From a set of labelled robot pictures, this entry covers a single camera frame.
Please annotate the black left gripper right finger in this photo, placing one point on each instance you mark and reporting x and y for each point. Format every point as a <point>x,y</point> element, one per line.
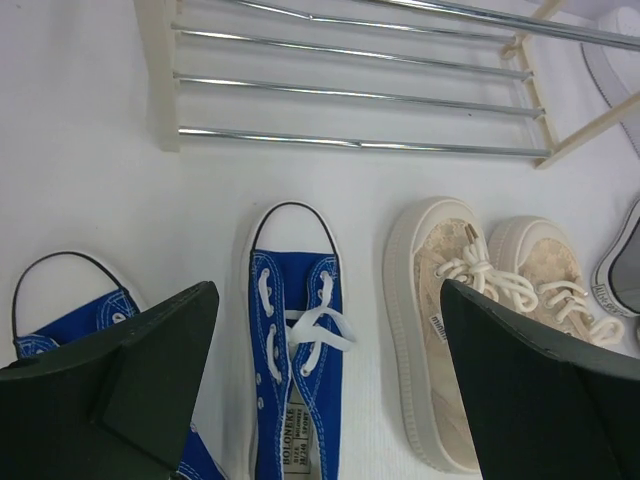
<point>540,404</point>

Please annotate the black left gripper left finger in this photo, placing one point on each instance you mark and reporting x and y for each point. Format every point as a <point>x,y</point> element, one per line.
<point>116,404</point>

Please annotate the blue canvas sneaker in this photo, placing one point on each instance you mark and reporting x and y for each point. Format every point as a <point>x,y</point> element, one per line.
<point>66,296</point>
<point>298,336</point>

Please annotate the beige lace sneaker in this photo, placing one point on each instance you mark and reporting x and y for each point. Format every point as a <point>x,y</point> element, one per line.
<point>535,254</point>
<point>435,240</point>

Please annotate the grey canvas sneaker front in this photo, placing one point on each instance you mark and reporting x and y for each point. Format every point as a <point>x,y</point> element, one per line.
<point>615,281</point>

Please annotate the white sneaker left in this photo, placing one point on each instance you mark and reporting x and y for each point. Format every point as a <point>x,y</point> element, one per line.
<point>614,71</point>

